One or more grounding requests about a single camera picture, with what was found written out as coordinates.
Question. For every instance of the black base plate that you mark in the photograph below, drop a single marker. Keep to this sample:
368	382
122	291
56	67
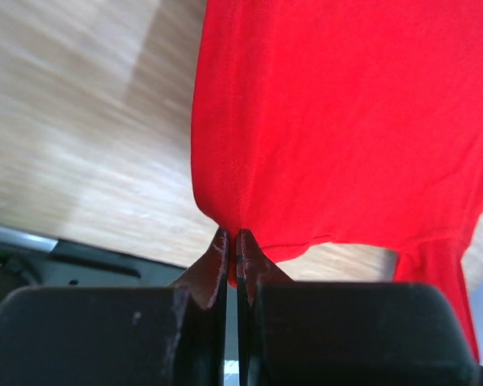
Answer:
73	264

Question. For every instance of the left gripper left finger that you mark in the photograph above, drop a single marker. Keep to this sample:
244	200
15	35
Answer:
124	335

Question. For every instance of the aluminium frame rail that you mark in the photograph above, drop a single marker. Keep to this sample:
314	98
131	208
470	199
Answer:
21	239

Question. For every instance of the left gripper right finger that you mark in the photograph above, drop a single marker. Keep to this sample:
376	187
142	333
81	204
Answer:
343	333

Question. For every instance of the red t shirt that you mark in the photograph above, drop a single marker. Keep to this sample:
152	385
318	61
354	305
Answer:
357	122

